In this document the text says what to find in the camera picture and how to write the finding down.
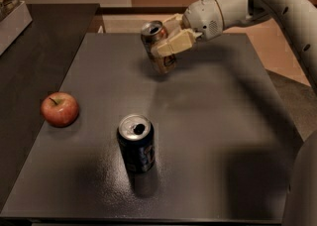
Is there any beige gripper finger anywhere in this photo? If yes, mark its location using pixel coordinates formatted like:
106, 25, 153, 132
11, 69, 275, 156
162, 13, 183, 36
151, 29, 201, 57

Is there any orange soda can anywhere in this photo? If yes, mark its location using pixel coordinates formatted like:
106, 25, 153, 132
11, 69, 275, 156
140, 20, 177, 75

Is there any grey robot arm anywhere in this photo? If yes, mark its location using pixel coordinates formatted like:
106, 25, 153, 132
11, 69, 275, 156
150, 0, 317, 226

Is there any dark blue soda can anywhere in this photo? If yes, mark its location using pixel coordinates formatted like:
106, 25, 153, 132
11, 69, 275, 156
117, 114, 156, 173

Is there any red apple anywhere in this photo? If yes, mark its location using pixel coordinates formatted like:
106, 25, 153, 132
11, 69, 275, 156
41, 92, 79, 127

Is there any dark side counter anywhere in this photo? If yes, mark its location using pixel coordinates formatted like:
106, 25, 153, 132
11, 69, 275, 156
0, 4, 99, 210

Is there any white box on counter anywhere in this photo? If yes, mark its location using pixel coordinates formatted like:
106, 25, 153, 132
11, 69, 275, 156
0, 1, 33, 56

